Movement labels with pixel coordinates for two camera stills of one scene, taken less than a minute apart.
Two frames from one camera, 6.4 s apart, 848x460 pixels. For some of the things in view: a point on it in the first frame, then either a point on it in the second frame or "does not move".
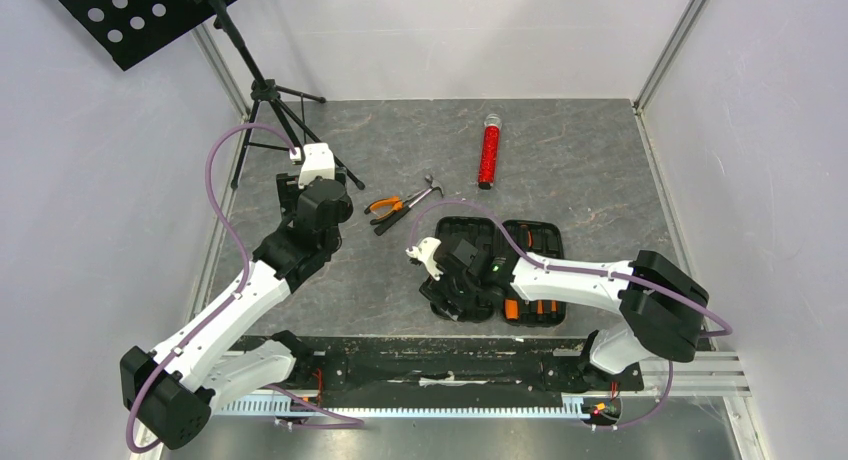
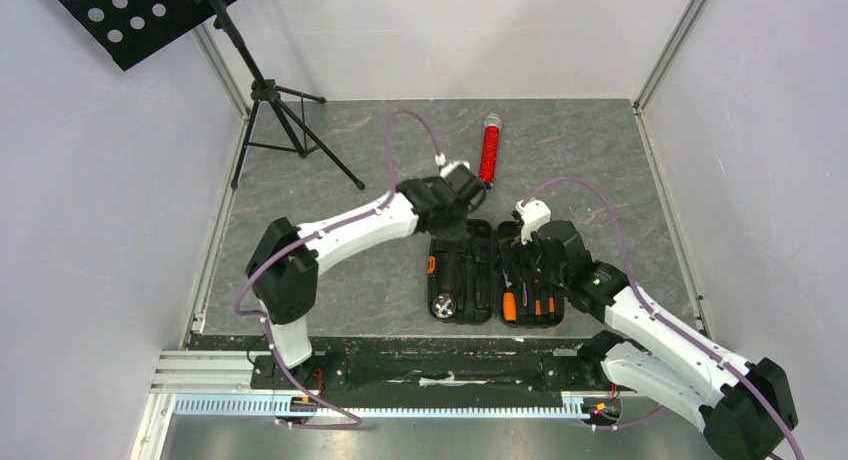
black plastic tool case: x=477 y=258 does not move
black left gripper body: x=288 y=189 to x=454 y=228
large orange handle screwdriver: x=511 y=309 does not move
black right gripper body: x=444 y=292 to x=532 y=248
